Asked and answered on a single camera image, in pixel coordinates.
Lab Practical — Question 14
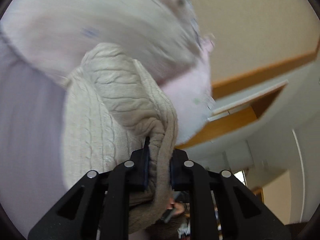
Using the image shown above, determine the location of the cream cable-knit sweater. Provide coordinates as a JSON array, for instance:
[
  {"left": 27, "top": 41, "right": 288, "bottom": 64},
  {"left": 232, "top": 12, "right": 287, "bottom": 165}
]
[{"left": 61, "top": 43, "right": 178, "bottom": 233}]

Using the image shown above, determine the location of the person's right hand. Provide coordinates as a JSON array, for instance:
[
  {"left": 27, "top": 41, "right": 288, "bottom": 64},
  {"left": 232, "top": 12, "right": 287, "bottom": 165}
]
[{"left": 167, "top": 198, "right": 185, "bottom": 216}]

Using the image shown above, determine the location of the lavender bed sheet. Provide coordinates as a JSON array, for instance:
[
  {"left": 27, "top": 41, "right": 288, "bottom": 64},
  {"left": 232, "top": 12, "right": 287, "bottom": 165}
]
[{"left": 1, "top": 38, "right": 66, "bottom": 236}]

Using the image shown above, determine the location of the wooden white wardrobe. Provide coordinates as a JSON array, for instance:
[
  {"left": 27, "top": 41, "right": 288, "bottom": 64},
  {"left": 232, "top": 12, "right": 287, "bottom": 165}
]
[{"left": 179, "top": 53, "right": 319, "bottom": 224}]

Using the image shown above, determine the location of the pink flower-print pillow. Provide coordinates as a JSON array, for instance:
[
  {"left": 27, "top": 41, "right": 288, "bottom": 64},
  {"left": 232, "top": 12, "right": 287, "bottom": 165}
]
[{"left": 160, "top": 51, "right": 215, "bottom": 145}]

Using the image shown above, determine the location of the pink tree-print pillow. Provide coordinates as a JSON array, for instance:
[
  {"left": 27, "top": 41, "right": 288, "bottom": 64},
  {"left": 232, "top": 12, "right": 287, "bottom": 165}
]
[{"left": 1, "top": 0, "right": 213, "bottom": 83}]

